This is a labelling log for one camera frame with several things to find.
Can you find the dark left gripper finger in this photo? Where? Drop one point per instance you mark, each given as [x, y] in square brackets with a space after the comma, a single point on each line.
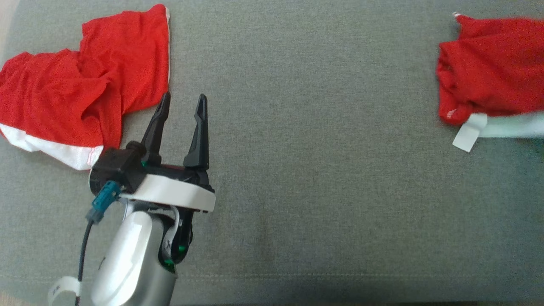
[199, 136]
[155, 131]

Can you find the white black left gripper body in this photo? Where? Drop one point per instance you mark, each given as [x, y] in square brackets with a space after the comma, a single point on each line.
[170, 191]

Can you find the red mesh shorts white hem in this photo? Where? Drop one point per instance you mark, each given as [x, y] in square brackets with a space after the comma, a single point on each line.
[63, 85]

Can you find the red garment white striped band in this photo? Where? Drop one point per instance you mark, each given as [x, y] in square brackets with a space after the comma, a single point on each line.
[493, 68]

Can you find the grey sofa seat cushion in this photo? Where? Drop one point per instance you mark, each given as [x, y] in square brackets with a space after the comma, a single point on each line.
[306, 170]

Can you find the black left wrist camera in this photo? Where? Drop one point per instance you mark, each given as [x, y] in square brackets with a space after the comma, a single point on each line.
[117, 168]

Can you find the teal left camera connector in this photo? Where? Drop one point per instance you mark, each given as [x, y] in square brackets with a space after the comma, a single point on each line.
[103, 202]

